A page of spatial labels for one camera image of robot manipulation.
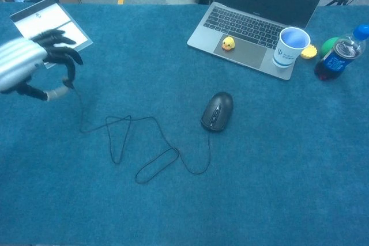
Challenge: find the yellow scalloped toy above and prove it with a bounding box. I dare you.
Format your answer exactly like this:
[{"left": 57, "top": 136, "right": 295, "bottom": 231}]
[{"left": 300, "top": 43, "right": 318, "bottom": 60}]

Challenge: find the white tablet-like flat box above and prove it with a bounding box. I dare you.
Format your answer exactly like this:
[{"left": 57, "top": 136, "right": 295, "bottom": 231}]
[{"left": 9, "top": 0, "right": 94, "bottom": 70}]

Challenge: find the cola bottle blue cap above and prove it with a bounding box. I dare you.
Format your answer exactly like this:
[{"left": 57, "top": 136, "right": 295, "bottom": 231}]
[{"left": 313, "top": 23, "right": 369, "bottom": 82}]

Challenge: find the black computer mouse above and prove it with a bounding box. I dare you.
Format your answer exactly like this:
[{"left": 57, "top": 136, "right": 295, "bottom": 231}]
[{"left": 200, "top": 91, "right": 234, "bottom": 133}]

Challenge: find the black mouse usb cable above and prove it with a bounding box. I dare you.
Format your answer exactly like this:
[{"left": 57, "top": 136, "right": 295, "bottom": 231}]
[{"left": 68, "top": 82, "right": 212, "bottom": 184}]

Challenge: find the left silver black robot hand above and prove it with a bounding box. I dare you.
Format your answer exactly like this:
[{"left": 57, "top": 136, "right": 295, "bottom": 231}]
[{"left": 0, "top": 29, "right": 84, "bottom": 102}]

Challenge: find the grey open laptop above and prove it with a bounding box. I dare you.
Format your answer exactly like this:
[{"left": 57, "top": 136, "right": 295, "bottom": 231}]
[{"left": 186, "top": 0, "right": 337, "bottom": 81}]

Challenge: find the blue fabric tablecloth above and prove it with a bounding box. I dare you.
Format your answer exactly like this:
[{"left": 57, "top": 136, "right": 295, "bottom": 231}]
[{"left": 0, "top": 1, "right": 369, "bottom": 246}]

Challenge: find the green ball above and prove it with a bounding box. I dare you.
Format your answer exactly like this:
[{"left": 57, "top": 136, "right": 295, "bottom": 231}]
[{"left": 321, "top": 37, "right": 341, "bottom": 57}]

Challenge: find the yellow rubber duck toy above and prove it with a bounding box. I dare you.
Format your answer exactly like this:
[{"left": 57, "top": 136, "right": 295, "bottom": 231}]
[{"left": 221, "top": 36, "right": 236, "bottom": 52}]

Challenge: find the white paper cup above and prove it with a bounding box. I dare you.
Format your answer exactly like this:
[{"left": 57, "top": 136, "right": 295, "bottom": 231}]
[{"left": 272, "top": 27, "right": 311, "bottom": 69}]

